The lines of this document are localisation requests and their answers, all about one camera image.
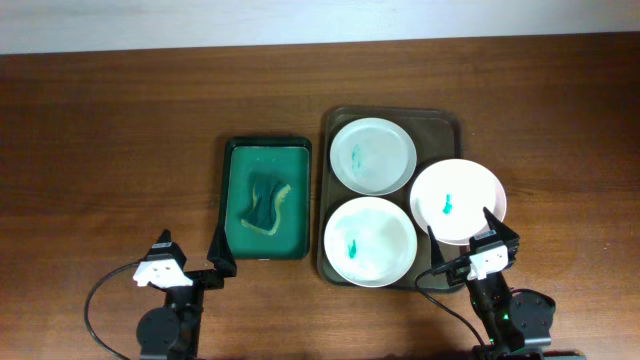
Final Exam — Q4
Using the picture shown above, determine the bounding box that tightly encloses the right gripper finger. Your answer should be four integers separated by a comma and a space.
482, 207, 520, 245
427, 226, 445, 274

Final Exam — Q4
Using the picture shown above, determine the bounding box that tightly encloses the pinkish white plate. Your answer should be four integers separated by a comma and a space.
409, 159, 507, 246

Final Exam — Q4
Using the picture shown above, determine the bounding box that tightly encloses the green yellow scrubbing sponge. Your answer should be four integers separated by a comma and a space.
241, 174, 291, 236

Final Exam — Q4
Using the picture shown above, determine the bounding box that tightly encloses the grey-white plate with green stain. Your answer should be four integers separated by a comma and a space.
329, 117, 417, 196

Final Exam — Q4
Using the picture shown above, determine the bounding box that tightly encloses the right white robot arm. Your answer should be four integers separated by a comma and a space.
414, 209, 586, 359

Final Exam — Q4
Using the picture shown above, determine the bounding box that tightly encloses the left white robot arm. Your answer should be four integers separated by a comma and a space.
133, 225, 237, 360

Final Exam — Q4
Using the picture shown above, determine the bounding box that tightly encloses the small green tray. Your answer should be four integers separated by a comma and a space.
218, 137, 312, 260

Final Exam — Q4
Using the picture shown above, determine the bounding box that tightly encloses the large dark serving tray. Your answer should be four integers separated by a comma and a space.
316, 105, 463, 294

